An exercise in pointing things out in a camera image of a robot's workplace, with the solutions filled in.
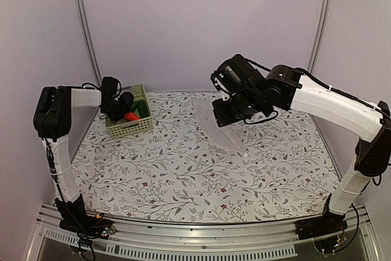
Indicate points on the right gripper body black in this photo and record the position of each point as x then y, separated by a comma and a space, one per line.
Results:
225, 117

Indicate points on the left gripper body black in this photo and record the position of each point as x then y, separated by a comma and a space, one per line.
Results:
118, 109

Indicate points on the toy carrot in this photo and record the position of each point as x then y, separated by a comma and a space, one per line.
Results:
130, 116

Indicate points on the clear zip top bag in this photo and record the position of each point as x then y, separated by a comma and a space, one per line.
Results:
223, 137

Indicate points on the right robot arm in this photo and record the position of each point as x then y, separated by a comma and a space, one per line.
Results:
248, 92

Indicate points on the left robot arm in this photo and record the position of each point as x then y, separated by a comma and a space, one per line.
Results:
52, 121

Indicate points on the cream plastic basket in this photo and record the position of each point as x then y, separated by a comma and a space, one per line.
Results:
138, 120

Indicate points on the floral table mat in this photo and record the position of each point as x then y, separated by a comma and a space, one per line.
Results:
174, 173

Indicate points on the front aluminium rail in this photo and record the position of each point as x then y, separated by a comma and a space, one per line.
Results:
139, 239

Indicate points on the left metal frame post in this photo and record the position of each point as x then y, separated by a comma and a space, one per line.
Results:
85, 30

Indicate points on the metal frame post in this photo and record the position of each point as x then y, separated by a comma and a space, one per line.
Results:
319, 34
85, 30

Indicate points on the right metal frame post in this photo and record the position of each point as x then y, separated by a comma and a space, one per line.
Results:
319, 34

